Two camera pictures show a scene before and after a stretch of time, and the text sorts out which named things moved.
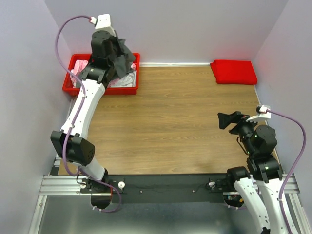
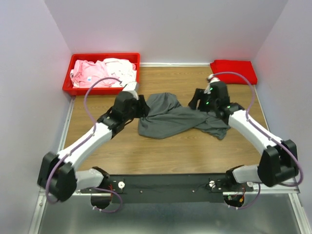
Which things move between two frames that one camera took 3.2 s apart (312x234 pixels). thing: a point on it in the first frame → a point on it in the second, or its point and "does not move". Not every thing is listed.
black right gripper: x=225 y=119 → x=199 y=94
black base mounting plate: x=158 y=187 does not move
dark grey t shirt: x=122 y=63 → x=167 y=117
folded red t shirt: x=234 y=71 does not move
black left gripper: x=112 y=39 → x=144 y=109
